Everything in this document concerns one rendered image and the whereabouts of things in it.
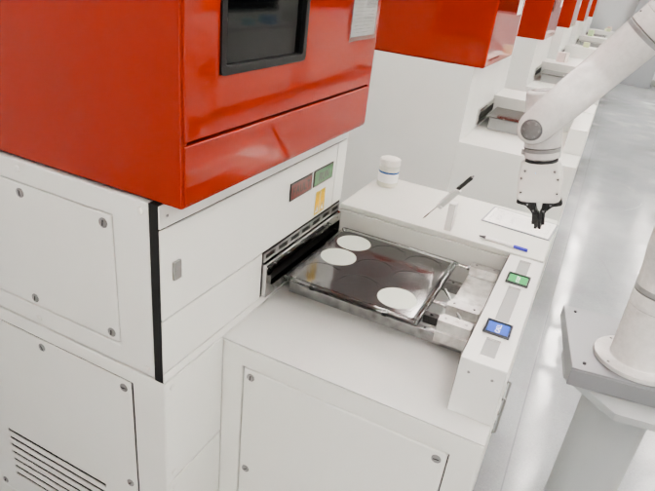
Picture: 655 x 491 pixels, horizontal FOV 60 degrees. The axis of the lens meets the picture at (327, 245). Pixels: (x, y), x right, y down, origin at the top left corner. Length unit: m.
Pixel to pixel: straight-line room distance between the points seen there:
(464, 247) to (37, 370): 1.17
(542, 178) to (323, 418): 0.76
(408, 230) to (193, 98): 0.93
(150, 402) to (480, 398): 0.69
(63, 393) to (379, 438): 0.76
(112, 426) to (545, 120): 1.19
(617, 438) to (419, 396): 0.53
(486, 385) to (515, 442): 1.32
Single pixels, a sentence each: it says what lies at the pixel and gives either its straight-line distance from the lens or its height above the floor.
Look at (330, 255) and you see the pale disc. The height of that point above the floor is 0.90.
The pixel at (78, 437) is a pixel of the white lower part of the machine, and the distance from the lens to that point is 1.60.
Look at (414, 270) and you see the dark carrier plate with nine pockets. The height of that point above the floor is 0.90.
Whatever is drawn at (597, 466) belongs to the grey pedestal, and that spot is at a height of 0.59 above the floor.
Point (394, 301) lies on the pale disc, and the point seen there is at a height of 0.90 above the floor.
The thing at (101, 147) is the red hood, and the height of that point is 1.30.
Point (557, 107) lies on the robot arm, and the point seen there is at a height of 1.41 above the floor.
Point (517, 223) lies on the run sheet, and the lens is 1.86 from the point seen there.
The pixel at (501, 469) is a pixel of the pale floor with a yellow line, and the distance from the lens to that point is 2.38.
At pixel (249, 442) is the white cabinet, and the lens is 1.53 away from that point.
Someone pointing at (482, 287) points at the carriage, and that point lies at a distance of 1.62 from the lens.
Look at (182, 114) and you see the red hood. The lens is 0.96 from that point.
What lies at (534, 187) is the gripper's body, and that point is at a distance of 1.45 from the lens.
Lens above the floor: 1.63
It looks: 27 degrees down
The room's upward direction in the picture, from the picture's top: 7 degrees clockwise
